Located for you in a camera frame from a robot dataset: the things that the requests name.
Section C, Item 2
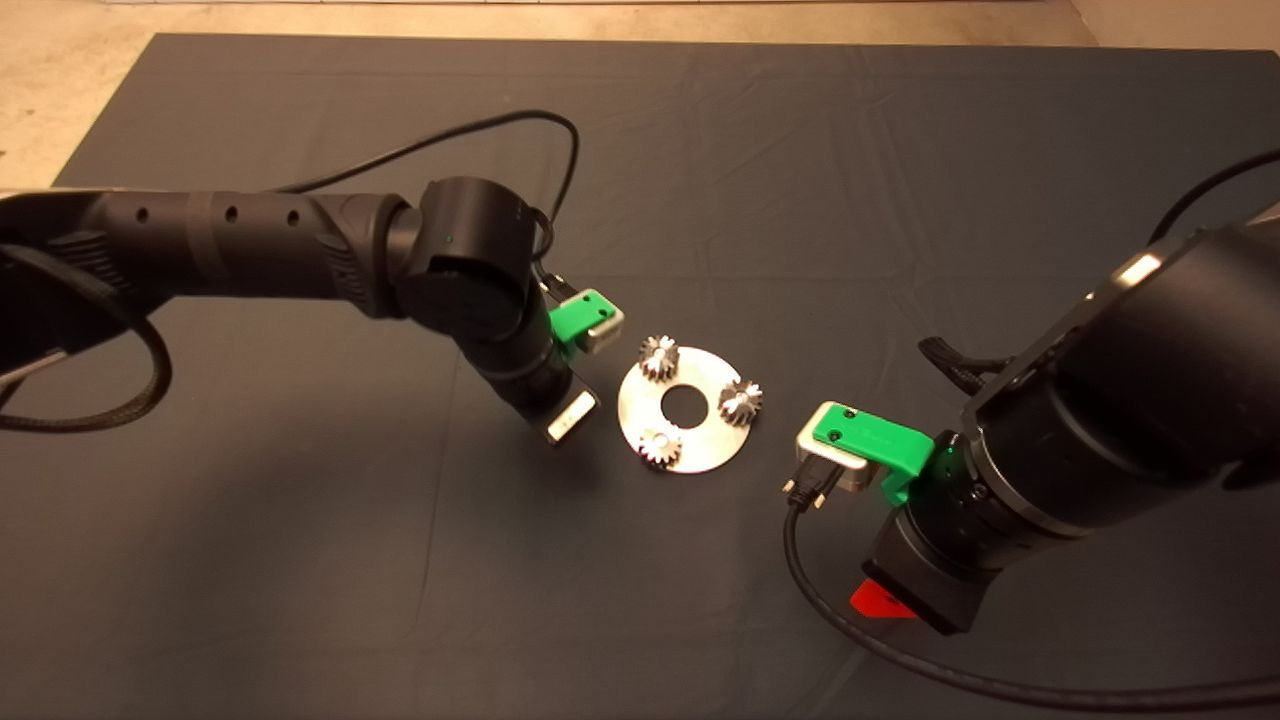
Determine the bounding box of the left silver camera box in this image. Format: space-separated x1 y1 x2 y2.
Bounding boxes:
583 303 627 355

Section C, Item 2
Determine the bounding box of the silver camera box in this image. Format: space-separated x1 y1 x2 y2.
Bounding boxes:
583 303 627 355
794 423 871 495

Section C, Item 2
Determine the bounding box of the round metal carrier plate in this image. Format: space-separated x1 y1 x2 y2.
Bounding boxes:
617 345 753 475

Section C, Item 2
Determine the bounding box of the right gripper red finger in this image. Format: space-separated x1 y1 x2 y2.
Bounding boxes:
848 579 919 621

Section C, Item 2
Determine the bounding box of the left green camera mount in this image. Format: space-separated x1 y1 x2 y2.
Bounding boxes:
549 289 613 363

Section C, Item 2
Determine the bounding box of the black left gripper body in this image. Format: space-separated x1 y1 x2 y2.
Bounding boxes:
498 362 602 448

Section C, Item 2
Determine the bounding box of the steel planetary gear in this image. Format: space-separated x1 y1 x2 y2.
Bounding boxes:
637 334 682 382
639 425 687 473
718 378 765 427

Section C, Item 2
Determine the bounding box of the left black camera cable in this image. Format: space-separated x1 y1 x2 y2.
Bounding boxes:
268 109 582 301

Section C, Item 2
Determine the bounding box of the black camera cable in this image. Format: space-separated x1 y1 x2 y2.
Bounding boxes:
782 150 1280 714
268 109 582 301

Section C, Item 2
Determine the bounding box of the right green camera mount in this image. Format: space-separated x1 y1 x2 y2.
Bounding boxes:
809 401 938 508

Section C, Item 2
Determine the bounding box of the right silver camera box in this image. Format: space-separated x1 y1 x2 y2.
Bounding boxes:
794 423 871 495

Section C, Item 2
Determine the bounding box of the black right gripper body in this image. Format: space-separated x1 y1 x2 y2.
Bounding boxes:
863 505 991 637

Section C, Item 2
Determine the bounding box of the right black camera cable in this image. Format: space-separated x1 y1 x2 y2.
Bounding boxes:
782 150 1280 714

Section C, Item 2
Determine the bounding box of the dark grey table cloth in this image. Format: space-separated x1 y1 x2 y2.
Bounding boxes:
0 32 1280 720

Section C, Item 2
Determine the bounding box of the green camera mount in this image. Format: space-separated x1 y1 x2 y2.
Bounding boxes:
809 401 938 508
549 289 613 363

